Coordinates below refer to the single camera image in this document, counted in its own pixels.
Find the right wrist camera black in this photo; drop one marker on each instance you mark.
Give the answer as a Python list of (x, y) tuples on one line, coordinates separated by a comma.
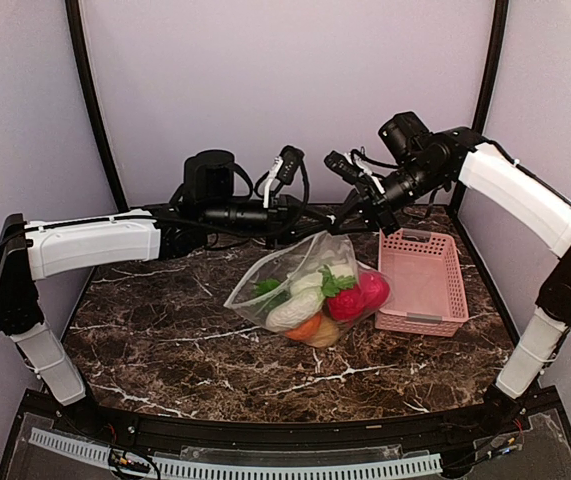
[(403, 135)]

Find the left black frame post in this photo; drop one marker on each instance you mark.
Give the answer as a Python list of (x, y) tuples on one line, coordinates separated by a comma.
[(93, 110)]

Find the yellow peach toy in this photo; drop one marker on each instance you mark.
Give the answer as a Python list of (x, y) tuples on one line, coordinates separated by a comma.
[(326, 335)]

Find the left camera cable black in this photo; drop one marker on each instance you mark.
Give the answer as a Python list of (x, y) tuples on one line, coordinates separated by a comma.
[(287, 167)]

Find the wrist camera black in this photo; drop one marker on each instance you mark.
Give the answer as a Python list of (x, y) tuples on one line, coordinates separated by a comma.
[(403, 135), (209, 177)]

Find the white slotted cable duct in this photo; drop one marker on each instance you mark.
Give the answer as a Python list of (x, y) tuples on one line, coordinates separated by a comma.
[(211, 463)]

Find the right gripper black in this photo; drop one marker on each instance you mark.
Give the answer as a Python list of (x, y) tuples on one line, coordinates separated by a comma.
[(368, 192)]

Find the pink plastic basket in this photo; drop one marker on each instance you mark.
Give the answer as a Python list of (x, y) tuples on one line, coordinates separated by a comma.
[(427, 288)]

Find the right black frame post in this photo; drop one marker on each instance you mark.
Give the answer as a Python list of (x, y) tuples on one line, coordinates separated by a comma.
[(491, 65)]

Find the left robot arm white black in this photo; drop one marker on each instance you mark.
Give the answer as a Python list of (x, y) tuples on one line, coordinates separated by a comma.
[(33, 251)]

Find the black frame post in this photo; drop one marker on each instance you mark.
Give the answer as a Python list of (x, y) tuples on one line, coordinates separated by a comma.
[(93, 110), (491, 65)]

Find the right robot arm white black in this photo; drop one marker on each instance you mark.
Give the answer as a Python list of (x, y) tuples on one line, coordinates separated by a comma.
[(428, 161)]

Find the orange tangerine toy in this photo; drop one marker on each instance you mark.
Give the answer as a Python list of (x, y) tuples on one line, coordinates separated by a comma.
[(305, 330)]

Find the circuit board with leds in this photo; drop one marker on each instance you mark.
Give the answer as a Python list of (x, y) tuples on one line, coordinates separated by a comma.
[(119, 461)]

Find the dark red pomegranate toy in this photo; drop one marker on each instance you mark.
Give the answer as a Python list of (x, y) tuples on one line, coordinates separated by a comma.
[(347, 306)]

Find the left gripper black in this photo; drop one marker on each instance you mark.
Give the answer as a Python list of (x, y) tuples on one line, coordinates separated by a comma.
[(284, 211)]

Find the bright red tomato toy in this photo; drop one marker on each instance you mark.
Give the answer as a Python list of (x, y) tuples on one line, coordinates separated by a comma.
[(375, 290)]

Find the clear polka dot zip bag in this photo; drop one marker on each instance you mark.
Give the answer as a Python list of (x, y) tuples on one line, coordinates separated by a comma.
[(266, 284)]

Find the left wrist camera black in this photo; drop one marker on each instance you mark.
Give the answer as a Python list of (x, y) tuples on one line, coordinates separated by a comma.
[(209, 177)]

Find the white radish toy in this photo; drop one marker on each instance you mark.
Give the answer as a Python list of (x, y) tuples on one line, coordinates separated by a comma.
[(295, 311), (316, 279)]

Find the black front rail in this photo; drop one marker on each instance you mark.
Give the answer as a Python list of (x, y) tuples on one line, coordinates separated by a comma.
[(445, 430)]

